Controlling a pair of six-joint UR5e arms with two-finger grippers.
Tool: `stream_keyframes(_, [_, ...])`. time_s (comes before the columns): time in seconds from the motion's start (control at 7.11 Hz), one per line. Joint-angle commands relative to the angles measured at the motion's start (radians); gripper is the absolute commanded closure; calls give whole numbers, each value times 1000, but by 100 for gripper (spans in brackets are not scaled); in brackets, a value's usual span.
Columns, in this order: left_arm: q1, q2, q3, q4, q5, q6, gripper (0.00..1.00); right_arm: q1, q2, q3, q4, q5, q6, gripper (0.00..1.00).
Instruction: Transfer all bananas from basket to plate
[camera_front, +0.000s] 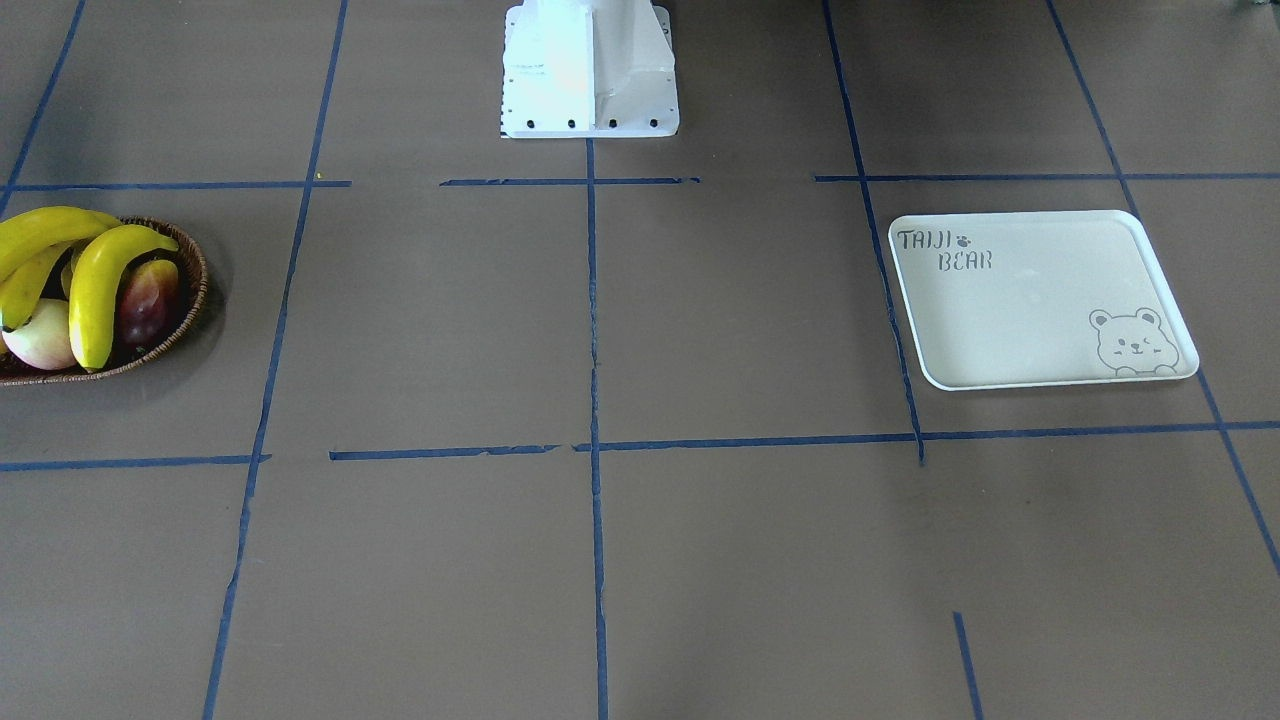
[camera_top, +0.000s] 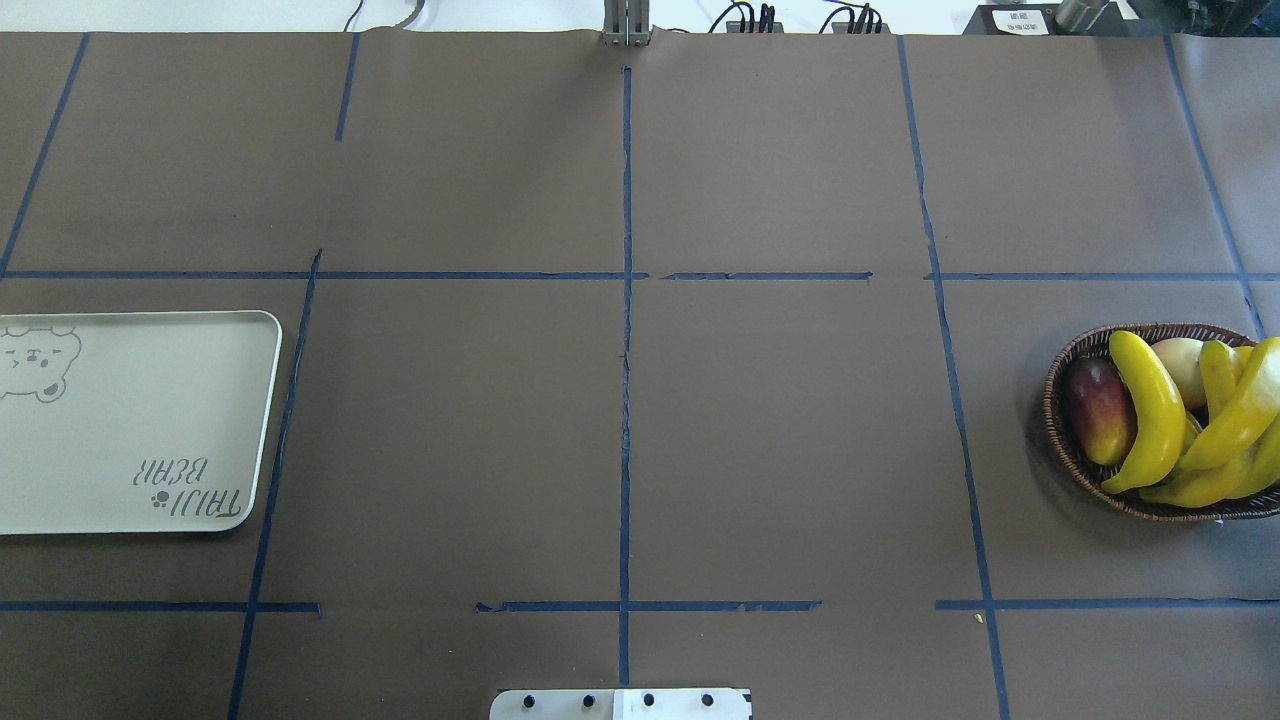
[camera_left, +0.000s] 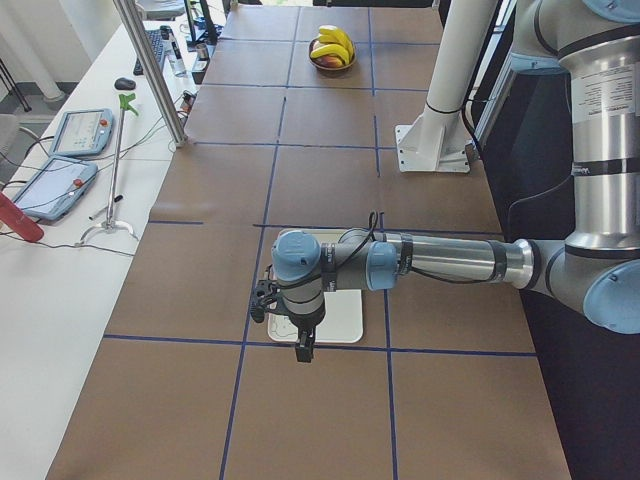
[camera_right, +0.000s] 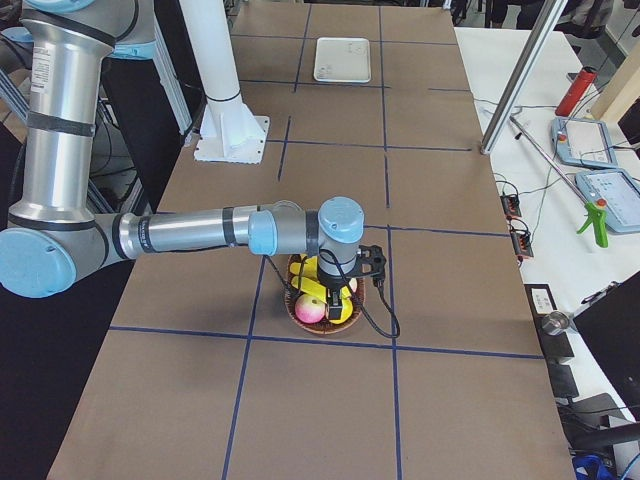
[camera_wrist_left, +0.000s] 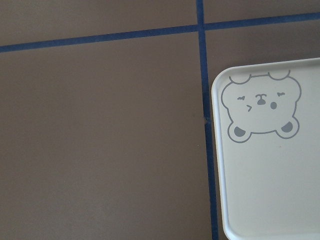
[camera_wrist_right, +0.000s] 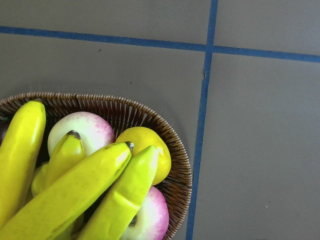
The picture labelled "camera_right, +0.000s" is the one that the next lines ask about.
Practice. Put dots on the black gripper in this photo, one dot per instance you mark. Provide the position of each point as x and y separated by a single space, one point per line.
334 288

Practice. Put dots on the lower orange electronics board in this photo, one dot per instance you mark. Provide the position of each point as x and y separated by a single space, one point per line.
521 244

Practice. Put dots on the white bear tray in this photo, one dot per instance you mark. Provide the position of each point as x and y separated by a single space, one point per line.
342 60

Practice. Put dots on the green handled grabber stick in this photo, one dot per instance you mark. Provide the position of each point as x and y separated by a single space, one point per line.
595 209

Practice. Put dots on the orange electronics board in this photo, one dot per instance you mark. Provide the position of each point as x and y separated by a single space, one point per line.
521 244
511 206

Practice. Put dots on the lower teach pendant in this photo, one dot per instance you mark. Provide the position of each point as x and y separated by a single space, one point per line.
621 193

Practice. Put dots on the yellow banana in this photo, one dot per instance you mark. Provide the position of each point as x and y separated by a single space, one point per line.
311 287
305 267

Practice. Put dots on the upper orange electronics board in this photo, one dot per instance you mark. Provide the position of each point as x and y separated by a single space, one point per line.
511 206

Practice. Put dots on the brown wicker basket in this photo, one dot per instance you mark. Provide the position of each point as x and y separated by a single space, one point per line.
323 327

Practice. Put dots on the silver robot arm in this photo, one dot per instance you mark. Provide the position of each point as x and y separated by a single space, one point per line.
52 240

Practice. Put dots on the steel measuring cup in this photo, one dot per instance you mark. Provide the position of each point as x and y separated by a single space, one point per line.
555 323

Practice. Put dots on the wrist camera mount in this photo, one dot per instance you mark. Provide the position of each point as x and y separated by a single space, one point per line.
371 263

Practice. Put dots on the pink red apple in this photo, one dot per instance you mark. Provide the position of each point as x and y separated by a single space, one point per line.
309 309

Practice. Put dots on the aluminium frame post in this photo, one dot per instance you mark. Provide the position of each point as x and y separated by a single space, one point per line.
547 19

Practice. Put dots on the yellow lemon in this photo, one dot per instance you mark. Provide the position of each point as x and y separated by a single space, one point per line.
339 312

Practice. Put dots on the white pillar with base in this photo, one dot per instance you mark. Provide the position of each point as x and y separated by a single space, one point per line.
229 131

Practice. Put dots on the red bottle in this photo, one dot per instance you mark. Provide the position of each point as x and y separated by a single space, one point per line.
580 82

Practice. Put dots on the teach pendant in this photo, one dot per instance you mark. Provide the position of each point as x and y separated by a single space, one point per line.
621 193
583 143

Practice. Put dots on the black monitor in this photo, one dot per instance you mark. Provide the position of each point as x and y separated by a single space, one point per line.
610 329

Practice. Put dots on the upper teach pendant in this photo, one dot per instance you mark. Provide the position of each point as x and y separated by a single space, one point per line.
583 143

